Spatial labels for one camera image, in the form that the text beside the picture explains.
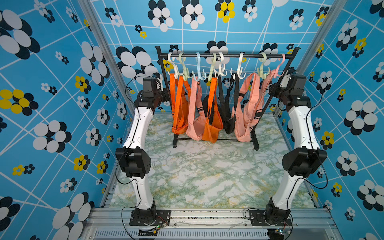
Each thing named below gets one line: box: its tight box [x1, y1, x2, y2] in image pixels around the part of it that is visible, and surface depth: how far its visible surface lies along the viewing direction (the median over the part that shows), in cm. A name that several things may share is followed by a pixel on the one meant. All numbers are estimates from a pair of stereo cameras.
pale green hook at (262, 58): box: [257, 52, 270, 80], surface depth 72 cm
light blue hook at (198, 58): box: [192, 52, 207, 81], surface depth 72 cm
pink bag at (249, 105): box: [232, 72, 264, 142], surface depth 87 cm
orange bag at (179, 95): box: [169, 73, 188, 135], surface depth 84 cm
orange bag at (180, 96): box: [169, 74, 191, 136], surface depth 84 cm
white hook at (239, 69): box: [230, 52, 247, 80], surface depth 73 cm
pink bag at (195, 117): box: [186, 77, 206, 141], surface depth 88 cm
